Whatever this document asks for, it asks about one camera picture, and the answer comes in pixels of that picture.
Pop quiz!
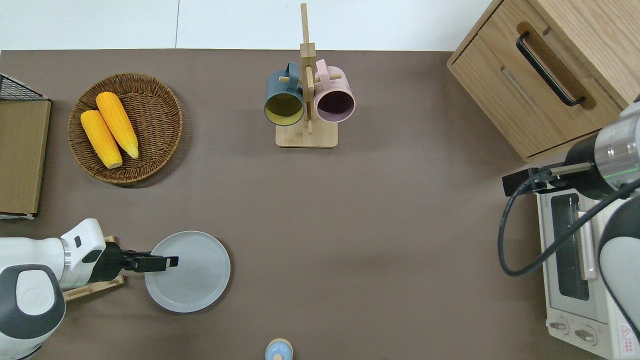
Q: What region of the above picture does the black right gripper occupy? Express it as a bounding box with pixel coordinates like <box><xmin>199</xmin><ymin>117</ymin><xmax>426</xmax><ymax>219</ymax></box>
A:
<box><xmin>502</xmin><ymin>164</ymin><xmax>569</xmax><ymax>198</ymax></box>

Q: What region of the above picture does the black cabinet handle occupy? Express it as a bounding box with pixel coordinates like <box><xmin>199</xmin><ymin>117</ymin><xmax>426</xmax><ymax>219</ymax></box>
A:
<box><xmin>516</xmin><ymin>31</ymin><xmax>587</xmax><ymax>107</ymax></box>

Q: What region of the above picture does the brown wicker basket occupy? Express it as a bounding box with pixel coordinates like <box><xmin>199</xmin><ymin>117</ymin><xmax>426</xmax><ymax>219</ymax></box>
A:
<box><xmin>68</xmin><ymin>73</ymin><xmax>183</xmax><ymax>185</ymax></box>

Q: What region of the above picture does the white toaster oven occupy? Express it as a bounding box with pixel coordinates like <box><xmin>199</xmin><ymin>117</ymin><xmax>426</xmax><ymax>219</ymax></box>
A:
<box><xmin>536</xmin><ymin>191</ymin><xmax>640</xmax><ymax>360</ymax></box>

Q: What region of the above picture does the pink mug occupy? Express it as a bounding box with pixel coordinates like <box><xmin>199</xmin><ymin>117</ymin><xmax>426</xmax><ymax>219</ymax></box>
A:
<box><xmin>314</xmin><ymin>59</ymin><xmax>356</xmax><ymax>124</ymax></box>

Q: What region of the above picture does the brown table mat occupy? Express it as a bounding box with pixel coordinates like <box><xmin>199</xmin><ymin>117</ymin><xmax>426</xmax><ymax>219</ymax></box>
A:
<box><xmin>0</xmin><ymin>48</ymin><xmax>568</xmax><ymax>360</ymax></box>

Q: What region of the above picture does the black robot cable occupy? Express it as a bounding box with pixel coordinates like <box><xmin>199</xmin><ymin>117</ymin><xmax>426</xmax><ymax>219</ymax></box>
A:
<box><xmin>497</xmin><ymin>177</ymin><xmax>640</xmax><ymax>277</ymax></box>

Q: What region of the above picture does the yellow corn cob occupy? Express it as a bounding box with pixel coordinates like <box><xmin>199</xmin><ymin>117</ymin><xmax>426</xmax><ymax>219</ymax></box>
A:
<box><xmin>80</xmin><ymin>110</ymin><xmax>123</xmax><ymax>169</ymax></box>
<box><xmin>95</xmin><ymin>91</ymin><xmax>140</xmax><ymax>160</ymax></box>

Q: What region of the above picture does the dark blue mug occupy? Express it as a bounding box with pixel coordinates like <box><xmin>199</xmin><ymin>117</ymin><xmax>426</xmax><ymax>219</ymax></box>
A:
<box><xmin>264</xmin><ymin>61</ymin><xmax>306</xmax><ymax>127</ymax></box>

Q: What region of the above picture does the black wire mesh basket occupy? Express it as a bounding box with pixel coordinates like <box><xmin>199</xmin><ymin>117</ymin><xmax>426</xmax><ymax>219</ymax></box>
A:
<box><xmin>0</xmin><ymin>73</ymin><xmax>49</xmax><ymax>102</ymax></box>

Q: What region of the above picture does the white oven door handle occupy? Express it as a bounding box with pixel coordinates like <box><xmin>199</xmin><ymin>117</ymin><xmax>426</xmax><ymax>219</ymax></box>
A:
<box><xmin>577</xmin><ymin>210</ymin><xmax>599</xmax><ymax>281</ymax></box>

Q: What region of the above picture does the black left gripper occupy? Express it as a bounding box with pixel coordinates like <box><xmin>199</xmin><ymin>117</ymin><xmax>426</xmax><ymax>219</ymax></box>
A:
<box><xmin>121</xmin><ymin>249</ymin><xmax>180</xmax><ymax>274</ymax></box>

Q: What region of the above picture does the wooden mug tree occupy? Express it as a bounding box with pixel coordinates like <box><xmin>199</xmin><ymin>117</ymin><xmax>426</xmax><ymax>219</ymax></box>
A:
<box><xmin>275</xmin><ymin>3</ymin><xmax>344</xmax><ymax>149</ymax></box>

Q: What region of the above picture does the low wooden plate rack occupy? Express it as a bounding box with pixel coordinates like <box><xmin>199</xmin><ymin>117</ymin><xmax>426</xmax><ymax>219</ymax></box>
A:
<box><xmin>62</xmin><ymin>235</ymin><xmax>127</xmax><ymax>302</ymax></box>

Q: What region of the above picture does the gray round plate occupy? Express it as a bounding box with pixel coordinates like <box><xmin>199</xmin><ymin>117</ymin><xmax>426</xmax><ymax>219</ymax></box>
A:
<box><xmin>144</xmin><ymin>230</ymin><xmax>232</xmax><ymax>314</ymax></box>

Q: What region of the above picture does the light wooden drawer cabinet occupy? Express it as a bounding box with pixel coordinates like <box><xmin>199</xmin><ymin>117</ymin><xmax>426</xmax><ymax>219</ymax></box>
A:
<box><xmin>446</xmin><ymin>0</ymin><xmax>640</xmax><ymax>163</ymax></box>

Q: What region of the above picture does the brown box with wire basket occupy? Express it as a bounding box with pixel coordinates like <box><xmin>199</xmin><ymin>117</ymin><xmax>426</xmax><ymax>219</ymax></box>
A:
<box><xmin>0</xmin><ymin>99</ymin><xmax>52</xmax><ymax>219</ymax></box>

